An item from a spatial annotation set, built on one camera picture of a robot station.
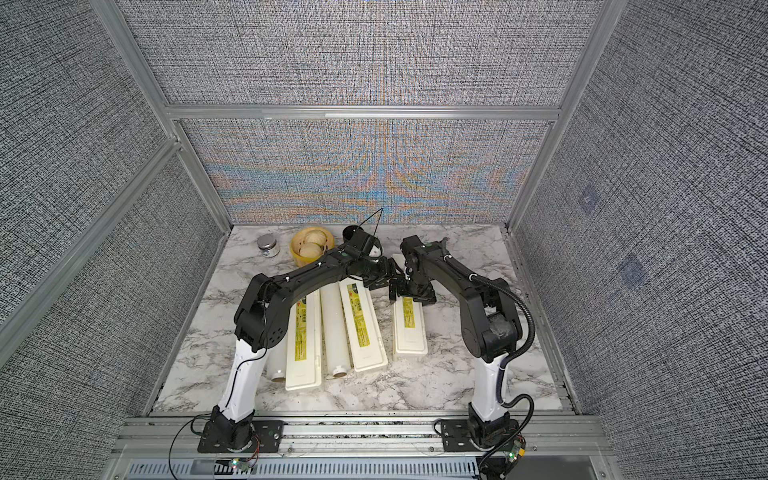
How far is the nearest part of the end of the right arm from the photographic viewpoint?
80 centimetres

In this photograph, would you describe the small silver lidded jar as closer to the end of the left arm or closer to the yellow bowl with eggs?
the yellow bowl with eggs

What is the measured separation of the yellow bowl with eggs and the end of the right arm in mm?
344

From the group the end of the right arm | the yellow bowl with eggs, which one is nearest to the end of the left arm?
the end of the right arm

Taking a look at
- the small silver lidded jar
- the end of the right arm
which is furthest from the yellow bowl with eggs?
the end of the right arm

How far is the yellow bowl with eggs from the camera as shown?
1.07 metres

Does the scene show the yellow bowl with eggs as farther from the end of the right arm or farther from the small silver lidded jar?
the end of the right arm
